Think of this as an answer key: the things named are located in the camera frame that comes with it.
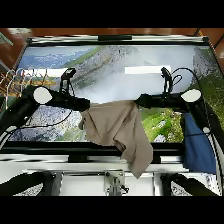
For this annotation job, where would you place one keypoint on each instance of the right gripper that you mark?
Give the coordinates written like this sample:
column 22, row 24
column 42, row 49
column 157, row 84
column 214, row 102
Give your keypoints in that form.
column 146, row 100

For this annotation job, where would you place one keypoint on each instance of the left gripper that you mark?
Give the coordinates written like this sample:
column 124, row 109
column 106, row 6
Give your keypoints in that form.
column 80, row 103

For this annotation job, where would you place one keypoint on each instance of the beige garment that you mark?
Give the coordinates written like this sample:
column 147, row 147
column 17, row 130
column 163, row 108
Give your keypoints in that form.
column 115, row 128

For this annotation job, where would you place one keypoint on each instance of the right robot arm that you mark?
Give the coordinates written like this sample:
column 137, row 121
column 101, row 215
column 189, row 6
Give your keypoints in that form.
column 197, row 107

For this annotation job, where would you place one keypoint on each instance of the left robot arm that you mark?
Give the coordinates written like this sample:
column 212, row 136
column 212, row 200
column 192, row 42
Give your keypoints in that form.
column 20, row 107

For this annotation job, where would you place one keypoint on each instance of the brown clothes hanger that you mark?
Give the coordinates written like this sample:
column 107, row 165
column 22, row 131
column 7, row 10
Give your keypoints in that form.
column 8, row 85
column 33, row 78

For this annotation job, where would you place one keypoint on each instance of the blue garment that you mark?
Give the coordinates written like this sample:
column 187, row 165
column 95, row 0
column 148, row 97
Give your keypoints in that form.
column 196, row 146

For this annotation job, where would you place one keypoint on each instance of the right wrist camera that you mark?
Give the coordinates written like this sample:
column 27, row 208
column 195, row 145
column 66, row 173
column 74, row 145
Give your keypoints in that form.
column 166, row 80

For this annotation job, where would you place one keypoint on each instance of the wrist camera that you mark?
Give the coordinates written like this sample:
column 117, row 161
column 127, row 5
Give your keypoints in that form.
column 67, row 77
column 166, row 80

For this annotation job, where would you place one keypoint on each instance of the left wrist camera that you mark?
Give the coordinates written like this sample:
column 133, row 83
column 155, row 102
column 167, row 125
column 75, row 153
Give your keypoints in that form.
column 67, row 77

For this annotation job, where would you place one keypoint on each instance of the silver frame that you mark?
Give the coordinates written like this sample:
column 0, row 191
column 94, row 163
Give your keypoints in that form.
column 100, row 164

